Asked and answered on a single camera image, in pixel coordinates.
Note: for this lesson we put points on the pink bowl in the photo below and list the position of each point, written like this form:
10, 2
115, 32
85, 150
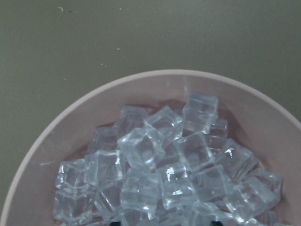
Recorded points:
255, 121

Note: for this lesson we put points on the pile of clear ice cubes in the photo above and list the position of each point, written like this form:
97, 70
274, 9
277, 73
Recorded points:
176, 167

